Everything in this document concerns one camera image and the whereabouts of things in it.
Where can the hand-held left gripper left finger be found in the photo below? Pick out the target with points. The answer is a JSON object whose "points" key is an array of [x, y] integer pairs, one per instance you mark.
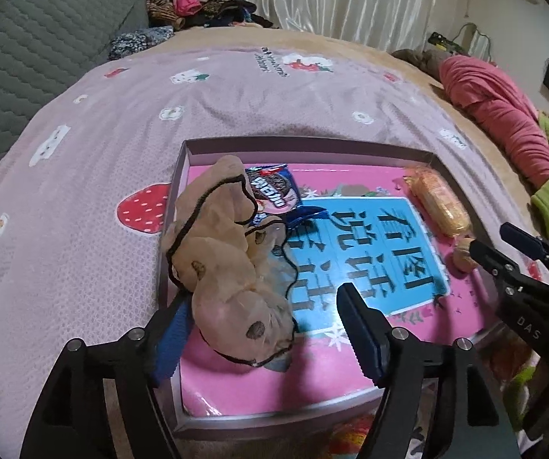
{"points": [[172, 344]]}

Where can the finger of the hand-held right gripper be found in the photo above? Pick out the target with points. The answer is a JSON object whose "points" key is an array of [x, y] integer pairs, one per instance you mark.
{"points": [[523, 241], [489, 258]]}

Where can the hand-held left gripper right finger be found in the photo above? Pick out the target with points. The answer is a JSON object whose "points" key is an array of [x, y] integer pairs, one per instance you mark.
{"points": [[360, 339]]}

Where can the brown walnut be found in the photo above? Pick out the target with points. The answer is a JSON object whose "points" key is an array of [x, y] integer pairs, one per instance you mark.
{"points": [[463, 256]]}

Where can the clear cracker packet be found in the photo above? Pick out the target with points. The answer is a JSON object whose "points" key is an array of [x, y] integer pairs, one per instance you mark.
{"points": [[439, 201]]}

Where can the beige mesh hair scrunchie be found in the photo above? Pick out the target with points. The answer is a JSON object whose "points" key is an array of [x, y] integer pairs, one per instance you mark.
{"points": [[217, 258]]}

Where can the blue cookie packet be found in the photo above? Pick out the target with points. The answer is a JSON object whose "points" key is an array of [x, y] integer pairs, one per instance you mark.
{"points": [[274, 191]]}

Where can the shallow brown cardboard box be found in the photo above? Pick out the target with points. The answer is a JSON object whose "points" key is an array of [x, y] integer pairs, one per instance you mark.
{"points": [[303, 150]]}

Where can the pink picture book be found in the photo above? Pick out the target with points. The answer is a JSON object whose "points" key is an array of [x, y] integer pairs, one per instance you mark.
{"points": [[236, 387]]}

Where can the pink quilt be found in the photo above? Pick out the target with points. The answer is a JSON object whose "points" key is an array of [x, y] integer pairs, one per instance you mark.
{"points": [[494, 105]]}

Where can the purple strawberry printed blanket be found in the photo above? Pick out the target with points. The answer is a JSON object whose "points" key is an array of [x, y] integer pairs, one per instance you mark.
{"points": [[88, 177]]}

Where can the white metal rack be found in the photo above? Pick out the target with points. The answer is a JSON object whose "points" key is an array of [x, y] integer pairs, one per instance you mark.
{"points": [[477, 44]]}

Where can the dark brown cloth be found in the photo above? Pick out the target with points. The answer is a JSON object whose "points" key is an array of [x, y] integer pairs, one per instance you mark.
{"points": [[422, 60]]}

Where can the black gadget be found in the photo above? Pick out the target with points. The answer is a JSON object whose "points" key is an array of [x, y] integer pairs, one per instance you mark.
{"points": [[441, 39]]}

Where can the white shiny curtain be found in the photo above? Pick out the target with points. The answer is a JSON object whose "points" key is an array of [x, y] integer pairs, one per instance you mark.
{"points": [[341, 0]]}

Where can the blue floral cloth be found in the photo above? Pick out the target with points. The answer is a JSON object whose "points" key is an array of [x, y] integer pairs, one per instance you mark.
{"points": [[136, 40]]}

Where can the grey quilted headboard cover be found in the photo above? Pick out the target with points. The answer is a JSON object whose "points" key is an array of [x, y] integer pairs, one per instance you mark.
{"points": [[40, 33]]}

